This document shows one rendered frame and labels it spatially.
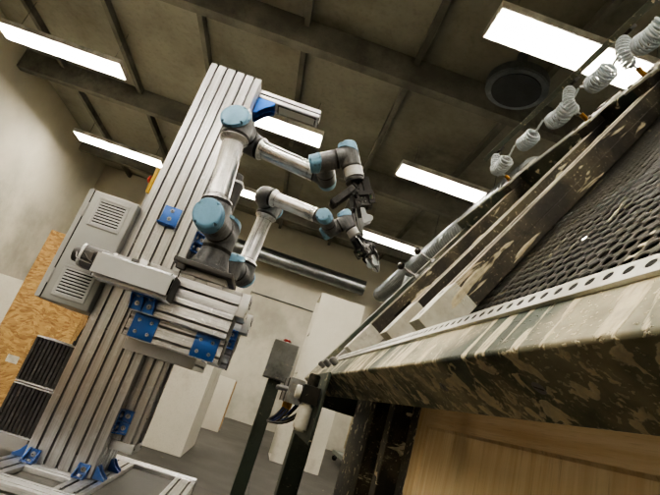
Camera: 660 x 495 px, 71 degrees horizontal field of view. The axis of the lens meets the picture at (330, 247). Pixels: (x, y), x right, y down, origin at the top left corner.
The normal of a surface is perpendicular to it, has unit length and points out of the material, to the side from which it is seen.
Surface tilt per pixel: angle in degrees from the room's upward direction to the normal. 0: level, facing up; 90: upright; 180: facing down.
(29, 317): 90
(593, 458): 90
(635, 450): 90
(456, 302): 90
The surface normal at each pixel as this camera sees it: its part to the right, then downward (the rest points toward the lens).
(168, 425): 0.15, -0.29
